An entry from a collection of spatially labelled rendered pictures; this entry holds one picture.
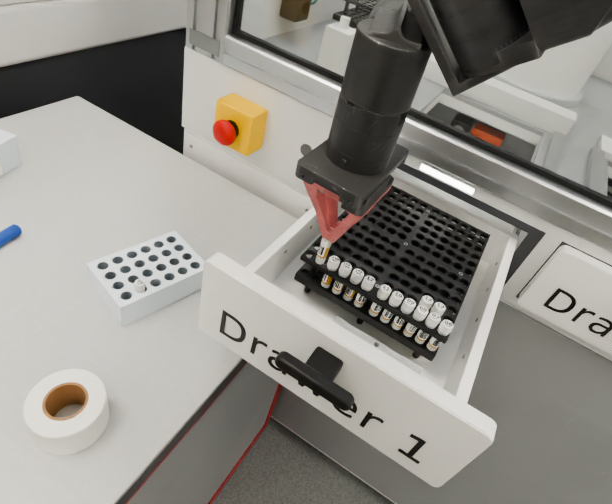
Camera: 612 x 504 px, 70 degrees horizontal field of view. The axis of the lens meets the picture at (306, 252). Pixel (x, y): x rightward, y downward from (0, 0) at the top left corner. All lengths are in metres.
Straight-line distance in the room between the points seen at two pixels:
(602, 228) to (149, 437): 0.58
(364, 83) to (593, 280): 0.44
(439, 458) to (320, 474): 0.92
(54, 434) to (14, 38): 0.76
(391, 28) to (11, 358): 0.49
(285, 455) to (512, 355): 0.76
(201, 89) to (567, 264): 0.62
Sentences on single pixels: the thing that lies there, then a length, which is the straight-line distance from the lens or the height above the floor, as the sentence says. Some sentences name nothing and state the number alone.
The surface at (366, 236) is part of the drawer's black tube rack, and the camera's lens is 0.54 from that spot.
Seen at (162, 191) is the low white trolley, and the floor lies 0.76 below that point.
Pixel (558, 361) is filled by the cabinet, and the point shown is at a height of 0.75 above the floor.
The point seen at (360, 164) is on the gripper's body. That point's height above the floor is 1.05.
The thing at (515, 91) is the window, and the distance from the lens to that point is 0.61.
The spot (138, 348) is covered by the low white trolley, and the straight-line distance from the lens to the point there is 0.56.
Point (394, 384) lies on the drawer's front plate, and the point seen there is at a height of 0.92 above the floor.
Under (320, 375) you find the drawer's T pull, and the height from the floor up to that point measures 0.91.
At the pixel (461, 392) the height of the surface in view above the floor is 0.89.
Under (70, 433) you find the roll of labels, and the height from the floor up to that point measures 0.80.
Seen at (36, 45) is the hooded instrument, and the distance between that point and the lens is 1.07.
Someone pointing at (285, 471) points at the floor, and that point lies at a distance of 1.33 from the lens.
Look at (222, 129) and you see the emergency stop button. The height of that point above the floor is 0.89.
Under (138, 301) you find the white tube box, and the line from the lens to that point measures 0.56.
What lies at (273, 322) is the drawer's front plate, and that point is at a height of 0.90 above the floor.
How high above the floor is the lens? 1.23
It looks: 42 degrees down
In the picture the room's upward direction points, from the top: 17 degrees clockwise
